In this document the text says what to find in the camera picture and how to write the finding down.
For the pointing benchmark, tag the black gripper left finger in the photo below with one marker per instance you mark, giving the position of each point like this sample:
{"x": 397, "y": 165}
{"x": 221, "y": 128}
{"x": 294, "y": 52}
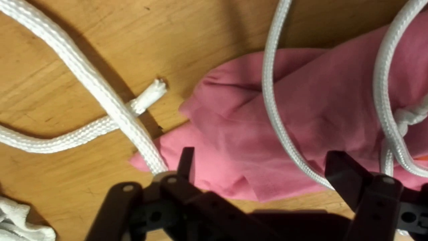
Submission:
{"x": 178, "y": 210}

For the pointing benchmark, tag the whitish grey cloth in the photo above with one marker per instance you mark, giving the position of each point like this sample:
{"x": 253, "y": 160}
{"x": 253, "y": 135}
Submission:
{"x": 18, "y": 223}

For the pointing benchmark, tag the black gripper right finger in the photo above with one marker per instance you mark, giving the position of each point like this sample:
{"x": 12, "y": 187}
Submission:
{"x": 383, "y": 210}

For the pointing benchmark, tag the pink cloth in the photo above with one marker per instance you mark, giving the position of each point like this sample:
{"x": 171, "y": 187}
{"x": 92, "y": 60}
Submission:
{"x": 312, "y": 112}

